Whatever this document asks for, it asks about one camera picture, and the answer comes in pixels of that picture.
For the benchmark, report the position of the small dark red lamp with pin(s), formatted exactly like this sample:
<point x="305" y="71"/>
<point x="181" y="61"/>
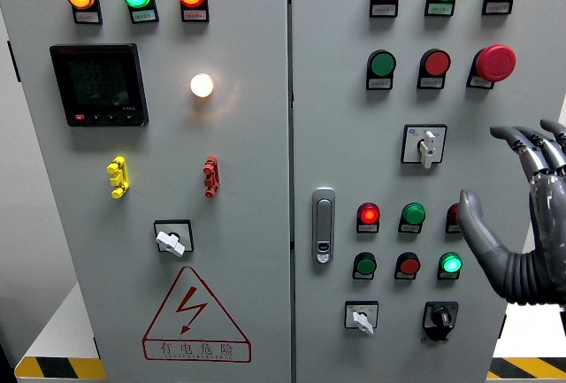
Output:
<point x="452" y="214"/>

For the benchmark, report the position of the small green lit lamp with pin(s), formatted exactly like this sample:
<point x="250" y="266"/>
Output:
<point x="450" y="264"/>

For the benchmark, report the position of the black door hinge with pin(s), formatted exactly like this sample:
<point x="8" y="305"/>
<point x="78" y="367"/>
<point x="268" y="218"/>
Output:
<point x="503" y="326"/>
<point x="14" y="62"/>
<point x="97" y="347"/>

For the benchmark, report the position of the small red push button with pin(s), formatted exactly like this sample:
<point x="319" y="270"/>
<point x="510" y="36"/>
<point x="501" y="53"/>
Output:
<point x="410" y="265"/>

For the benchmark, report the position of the black yellow striped tape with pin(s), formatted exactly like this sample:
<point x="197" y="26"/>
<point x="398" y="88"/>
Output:
<point x="57" y="368"/>
<point x="530" y="368"/>

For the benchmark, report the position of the large red stop button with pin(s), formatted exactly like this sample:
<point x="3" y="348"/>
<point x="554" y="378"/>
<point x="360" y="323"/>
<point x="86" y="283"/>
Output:
<point x="496" y="62"/>

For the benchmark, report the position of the small red lit lamp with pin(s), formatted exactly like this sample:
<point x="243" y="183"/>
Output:
<point x="369" y="214"/>

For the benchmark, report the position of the small green push button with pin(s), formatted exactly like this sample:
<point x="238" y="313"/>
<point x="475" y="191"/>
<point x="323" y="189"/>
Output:
<point x="366" y="265"/>

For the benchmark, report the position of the large red push button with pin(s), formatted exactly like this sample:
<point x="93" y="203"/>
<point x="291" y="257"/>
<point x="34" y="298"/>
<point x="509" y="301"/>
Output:
<point x="437" y="63"/>

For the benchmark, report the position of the pale grey door with lock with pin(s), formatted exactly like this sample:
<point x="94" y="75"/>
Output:
<point x="345" y="135"/>

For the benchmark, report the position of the silver door lock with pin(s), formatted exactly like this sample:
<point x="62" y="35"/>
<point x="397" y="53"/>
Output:
<point x="323" y="224"/>

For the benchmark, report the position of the large green push button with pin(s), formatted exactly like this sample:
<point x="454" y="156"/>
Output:
<point x="382" y="63"/>

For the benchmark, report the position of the small pale green label plate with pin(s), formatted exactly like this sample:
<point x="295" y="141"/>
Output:
<point x="440" y="9"/>
<point x="144" y="15"/>

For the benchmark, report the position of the pale grey door with display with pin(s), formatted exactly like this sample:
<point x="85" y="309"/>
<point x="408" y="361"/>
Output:
<point x="247" y="179"/>

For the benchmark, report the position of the red warning triangle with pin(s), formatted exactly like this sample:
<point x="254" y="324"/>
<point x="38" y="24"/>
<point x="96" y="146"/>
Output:
<point x="189" y="308"/>

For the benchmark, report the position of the white lit lamp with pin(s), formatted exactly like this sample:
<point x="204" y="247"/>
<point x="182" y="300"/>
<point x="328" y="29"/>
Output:
<point x="202" y="85"/>

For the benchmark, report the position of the black display meter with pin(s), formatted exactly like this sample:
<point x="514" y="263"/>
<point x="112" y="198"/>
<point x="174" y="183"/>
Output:
<point x="99" y="86"/>

